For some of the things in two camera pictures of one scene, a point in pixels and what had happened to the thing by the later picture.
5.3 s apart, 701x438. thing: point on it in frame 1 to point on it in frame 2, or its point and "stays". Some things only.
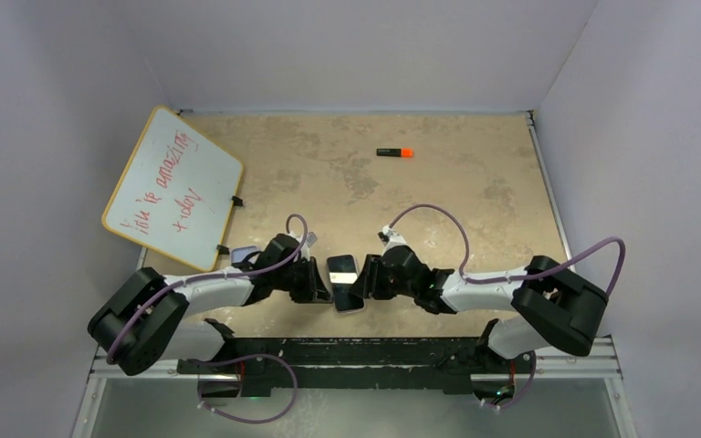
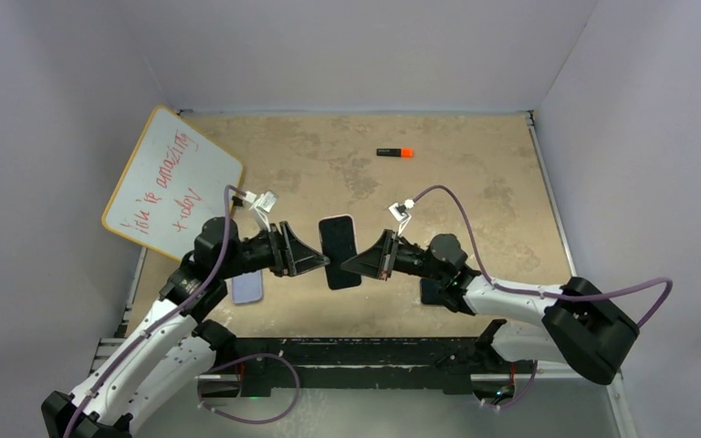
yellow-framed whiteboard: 176,192 stays
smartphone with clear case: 348,298 to 339,240
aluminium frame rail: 559,395 stays
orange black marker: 403,152 stays
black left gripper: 314,289 to 298,256
